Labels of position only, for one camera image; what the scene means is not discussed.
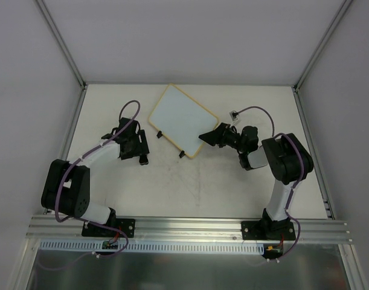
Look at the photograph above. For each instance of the black whiteboard foot left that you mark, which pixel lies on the black whiteboard foot left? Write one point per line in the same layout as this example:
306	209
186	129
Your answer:
159	134

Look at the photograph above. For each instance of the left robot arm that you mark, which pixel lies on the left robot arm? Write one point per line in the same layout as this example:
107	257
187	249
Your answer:
68	185

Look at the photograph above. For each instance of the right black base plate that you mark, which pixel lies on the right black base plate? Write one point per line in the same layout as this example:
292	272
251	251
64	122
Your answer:
255	230

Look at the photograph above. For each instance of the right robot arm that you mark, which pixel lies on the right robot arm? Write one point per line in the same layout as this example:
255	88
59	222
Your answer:
289	162

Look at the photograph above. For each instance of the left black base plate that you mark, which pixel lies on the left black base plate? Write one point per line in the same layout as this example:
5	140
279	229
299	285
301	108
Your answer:
126	225

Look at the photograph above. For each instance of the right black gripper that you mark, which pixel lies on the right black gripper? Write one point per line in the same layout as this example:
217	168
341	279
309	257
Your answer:
219	136

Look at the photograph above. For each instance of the right aluminium frame post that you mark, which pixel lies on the right aluminium frame post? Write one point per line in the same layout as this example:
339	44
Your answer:
330	30

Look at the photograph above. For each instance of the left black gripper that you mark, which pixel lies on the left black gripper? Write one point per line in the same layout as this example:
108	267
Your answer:
142	142

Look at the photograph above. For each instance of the left aluminium frame post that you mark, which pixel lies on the left aluminium frame post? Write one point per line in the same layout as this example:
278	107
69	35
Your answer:
55	32

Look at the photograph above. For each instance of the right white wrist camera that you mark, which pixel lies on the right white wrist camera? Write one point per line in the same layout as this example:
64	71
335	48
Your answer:
234	117

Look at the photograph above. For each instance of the black whiteboard eraser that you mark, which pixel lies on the black whiteboard eraser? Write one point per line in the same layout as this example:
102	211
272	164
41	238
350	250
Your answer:
143	160

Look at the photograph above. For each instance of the white slotted cable duct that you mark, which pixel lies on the white slotted cable duct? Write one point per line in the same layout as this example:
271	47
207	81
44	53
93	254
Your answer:
145	246

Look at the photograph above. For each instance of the black whiteboard foot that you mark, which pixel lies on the black whiteboard foot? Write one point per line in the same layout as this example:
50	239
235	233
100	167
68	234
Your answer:
182	154
159	134

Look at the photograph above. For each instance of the black whiteboard foot right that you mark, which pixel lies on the black whiteboard foot right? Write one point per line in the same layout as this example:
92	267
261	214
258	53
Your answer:
182	154

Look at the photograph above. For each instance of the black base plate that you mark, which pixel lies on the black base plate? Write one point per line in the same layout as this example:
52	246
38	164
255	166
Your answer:
126	225
255	230

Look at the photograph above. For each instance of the white whiteboard yellow frame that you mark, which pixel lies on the white whiteboard yellow frame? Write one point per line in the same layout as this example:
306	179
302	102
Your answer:
181	119

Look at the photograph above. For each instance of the aluminium frame post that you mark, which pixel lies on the aluminium frame post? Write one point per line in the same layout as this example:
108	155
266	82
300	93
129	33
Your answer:
55	32
330	30

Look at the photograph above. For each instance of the aluminium front rail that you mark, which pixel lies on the aluminium front rail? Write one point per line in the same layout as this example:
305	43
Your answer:
185	229

